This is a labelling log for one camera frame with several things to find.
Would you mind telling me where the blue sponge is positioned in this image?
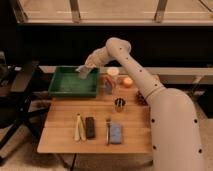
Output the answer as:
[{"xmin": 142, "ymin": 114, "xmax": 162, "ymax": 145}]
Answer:
[{"xmin": 110, "ymin": 122, "xmax": 122, "ymax": 144}]

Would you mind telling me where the brown pine cone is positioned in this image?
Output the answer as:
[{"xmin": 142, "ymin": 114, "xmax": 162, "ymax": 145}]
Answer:
[{"xmin": 136, "ymin": 92, "xmax": 147, "ymax": 105}]

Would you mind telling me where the wooden table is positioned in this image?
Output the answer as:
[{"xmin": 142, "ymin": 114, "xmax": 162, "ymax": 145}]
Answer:
[{"xmin": 37, "ymin": 76, "xmax": 152, "ymax": 154}]

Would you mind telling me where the orange fruit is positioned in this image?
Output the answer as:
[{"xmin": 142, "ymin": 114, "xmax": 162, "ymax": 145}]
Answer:
[{"xmin": 122, "ymin": 77, "xmax": 133, "ymax": 88}]

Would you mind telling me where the metal fork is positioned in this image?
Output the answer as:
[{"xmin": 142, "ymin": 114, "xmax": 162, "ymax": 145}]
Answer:
[{"xmin": 106, "ymin": 118, "xmax": 111, "ymax": 145}]

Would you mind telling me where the green plastic tray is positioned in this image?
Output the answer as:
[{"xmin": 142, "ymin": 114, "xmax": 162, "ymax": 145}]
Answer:
[{"xmin": 48, "ymin": 66, "xmax": 100, "ymax": 98}]

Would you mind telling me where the yellow banana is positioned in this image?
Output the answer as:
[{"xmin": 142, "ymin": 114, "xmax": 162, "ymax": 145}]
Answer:
[{"xmin": 74, "ymin": 114, "xmax": 86, "ymax": 141}]

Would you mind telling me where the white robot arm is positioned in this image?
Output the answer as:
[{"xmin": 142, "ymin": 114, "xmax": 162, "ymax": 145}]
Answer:
[{"xmin": 85, "ymin": 37, "xmax": 205, "ymax": 171}]

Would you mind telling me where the clear jar with white lid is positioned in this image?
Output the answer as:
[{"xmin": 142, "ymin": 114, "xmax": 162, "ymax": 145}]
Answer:
[{"xmin": 104, "ymin": 67, "xmax": 119, "ymax": 94}]

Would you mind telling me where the small metal cup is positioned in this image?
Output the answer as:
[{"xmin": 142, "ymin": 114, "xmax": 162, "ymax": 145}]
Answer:
[{"xmin": 114, "ymin": 98, "xmax": 126, "ymax": 112}]

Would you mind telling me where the black rectangular block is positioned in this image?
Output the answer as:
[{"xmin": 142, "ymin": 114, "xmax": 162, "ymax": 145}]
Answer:
[{"xmin": 85, "ymin": 117, "xmax": 95, "ymax": 139}]

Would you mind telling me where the black office chair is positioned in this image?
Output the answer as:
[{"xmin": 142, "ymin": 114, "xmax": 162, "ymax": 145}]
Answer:
[{"xmin": 0, "ymin": 51, "xmax": 51, "ymax": 166}]

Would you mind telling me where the light blue patterned towel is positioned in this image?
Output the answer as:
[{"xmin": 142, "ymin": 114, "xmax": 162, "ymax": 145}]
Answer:
[{"xmin": 76, "ymin": 65, "xmax": 91, "ymax": 79}]

